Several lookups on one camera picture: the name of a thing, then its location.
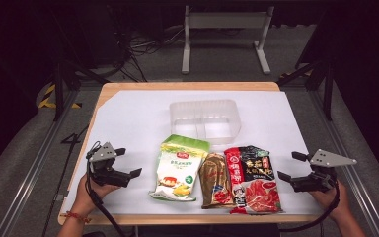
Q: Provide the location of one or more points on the green and white packet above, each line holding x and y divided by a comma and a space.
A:
177, 168

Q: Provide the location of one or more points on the person's right hand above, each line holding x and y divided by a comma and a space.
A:
334, 200

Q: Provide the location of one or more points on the white desk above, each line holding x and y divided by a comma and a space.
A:
227, 20

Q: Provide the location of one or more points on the clear plastic container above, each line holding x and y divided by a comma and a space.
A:
204, 108

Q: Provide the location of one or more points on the red and black packet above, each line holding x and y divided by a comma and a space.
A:
260, 186

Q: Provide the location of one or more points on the white table sheet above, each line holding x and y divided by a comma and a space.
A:
135, 115

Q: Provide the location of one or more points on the gold brown packet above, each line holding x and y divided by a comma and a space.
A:
214, 179

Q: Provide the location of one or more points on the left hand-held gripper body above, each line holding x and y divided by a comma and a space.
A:
107, 176

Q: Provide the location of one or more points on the person's left hand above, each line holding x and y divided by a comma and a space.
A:
90, 196

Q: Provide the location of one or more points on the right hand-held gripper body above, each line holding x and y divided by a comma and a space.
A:
319, 181

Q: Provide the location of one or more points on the yellow black floor tape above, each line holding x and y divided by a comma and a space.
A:
47, 98

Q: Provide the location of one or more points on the black metal stand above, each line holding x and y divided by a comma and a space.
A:
59, 89
327, 85

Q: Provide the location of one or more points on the aluminium floor rail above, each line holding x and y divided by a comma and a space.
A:
348, 148
29, 171

